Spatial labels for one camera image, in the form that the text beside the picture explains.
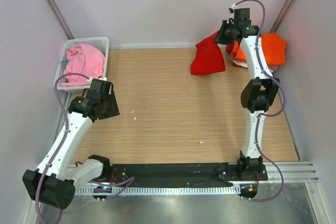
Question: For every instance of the left corner aluminium post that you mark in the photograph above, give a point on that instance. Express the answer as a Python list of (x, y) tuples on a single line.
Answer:
[(59, 18)]

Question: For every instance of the corner aluminium post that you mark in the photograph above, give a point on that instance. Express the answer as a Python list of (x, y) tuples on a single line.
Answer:
[(288, 1), (59, 18)]

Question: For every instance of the white folded t shirt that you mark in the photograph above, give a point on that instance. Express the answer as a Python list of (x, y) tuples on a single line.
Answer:
[(239, 64)]

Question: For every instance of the white plastic basket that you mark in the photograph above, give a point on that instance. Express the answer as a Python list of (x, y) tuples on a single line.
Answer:
[(101, 43)]

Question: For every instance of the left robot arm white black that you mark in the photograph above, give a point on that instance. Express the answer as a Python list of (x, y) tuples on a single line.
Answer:
[(52, 182)]

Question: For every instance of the orange folded t shirt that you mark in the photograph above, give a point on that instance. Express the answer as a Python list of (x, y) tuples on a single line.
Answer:
[(273, 47)]

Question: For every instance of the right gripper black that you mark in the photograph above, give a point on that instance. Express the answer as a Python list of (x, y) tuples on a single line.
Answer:
[(220, 39)]

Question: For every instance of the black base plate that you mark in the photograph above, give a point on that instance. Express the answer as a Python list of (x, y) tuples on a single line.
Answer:
[(190, 175)]

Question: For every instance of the white slotted cable duct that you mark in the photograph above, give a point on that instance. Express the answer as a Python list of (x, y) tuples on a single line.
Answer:
[(95, 190)]

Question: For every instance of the right corner aluminium post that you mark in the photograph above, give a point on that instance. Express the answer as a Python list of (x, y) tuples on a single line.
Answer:
[(288, 1)]

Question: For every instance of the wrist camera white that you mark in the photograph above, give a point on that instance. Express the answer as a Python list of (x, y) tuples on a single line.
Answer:
[(231, 7), (92, 79)]

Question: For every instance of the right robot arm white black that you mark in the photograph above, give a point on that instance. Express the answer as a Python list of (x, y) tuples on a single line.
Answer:
[(256, 98)]

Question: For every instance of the aluminium rail frame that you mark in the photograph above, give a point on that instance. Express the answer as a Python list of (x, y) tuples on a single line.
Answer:
[(288, 172)]

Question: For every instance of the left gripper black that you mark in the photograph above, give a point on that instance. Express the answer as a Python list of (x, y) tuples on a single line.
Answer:
[(114, 109)]

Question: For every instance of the pink folded t shirt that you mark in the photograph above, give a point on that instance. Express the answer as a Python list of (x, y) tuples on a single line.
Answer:
[(273, 68)]

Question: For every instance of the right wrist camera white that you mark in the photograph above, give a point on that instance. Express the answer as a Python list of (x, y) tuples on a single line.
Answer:
[(231, 7)]

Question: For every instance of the red folded t shirt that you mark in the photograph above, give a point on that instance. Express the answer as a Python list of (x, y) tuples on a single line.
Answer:
[(229, 48)]

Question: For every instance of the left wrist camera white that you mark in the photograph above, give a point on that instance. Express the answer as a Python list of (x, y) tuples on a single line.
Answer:
[(92, 79)]

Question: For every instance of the red t shirt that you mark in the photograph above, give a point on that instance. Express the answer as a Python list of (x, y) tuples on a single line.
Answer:
[(229, 48), (208, 58)]

